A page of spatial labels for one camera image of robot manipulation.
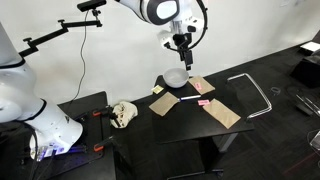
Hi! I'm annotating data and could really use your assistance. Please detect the yellow-green printed packet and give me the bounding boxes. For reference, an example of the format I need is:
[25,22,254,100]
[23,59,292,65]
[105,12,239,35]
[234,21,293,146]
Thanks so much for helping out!
[150,84,165,95]

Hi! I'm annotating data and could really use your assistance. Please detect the black hanging cable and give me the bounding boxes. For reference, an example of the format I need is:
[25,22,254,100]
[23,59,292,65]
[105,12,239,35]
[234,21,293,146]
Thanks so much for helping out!
[68,10,90,105]

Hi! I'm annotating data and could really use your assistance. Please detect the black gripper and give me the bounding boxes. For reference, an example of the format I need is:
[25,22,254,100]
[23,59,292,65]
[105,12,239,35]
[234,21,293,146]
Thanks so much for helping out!
[172,32,195,72]

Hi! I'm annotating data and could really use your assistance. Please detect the brown paper bag with pink label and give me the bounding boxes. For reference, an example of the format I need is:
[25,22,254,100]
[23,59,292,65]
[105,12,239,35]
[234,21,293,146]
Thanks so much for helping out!
[187,75,216,96]

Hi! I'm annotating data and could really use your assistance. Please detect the white pen with blue cap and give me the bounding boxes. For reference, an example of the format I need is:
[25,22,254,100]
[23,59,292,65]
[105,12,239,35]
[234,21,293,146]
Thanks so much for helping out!
[177,94,202,102]

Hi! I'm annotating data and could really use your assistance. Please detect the white sheet on box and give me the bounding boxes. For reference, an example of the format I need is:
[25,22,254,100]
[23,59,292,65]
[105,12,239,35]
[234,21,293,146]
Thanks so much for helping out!
[299,41,320,53]

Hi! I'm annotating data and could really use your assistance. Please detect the grey table leg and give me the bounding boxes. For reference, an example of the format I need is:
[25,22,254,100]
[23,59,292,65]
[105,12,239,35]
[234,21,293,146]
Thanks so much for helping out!
[215,132,240,154]

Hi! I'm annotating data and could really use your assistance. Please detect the metal stand on floor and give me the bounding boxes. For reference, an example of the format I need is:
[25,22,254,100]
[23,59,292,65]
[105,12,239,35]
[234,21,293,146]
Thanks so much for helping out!
[294,92,320,118]

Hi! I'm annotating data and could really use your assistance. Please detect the plain brown paper bag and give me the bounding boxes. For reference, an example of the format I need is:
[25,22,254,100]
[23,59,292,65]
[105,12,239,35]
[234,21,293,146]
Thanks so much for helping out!
[148,91,182,117]

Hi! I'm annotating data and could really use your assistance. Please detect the black side table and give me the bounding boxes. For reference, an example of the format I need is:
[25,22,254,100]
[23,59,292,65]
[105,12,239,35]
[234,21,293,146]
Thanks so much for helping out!
[57,91,117,180]

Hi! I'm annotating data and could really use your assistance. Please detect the bent metal rod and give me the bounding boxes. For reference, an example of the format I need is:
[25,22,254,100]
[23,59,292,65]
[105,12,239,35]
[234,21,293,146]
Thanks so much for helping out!
[226,72,273,121]

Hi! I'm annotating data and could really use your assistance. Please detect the black articulated camera mount arm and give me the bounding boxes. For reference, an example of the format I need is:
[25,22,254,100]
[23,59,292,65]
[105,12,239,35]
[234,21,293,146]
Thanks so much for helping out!
[18,9,103,59]

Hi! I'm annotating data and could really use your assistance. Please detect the orange black bar clamp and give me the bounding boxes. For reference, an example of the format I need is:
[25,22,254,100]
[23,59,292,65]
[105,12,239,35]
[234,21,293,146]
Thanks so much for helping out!
[93,134,118,153]
[92,105,120,122]

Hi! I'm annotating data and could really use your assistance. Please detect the black stereo camera bar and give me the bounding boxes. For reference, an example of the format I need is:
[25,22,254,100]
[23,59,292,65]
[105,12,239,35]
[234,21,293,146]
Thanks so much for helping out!
[76,0,108,13]

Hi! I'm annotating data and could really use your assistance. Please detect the black box on floor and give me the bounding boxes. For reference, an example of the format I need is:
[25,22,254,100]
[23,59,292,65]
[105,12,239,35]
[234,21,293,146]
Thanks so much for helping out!
[289,54,320,90]

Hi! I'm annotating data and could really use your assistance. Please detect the large brown paper bag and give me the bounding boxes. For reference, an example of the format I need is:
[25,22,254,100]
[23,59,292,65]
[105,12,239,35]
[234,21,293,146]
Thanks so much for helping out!
[202,98,242,130]

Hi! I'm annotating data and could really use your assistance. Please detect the white round bowl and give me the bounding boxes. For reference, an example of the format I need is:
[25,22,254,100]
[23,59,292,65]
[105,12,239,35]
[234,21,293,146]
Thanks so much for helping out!
[162,67,190,89]

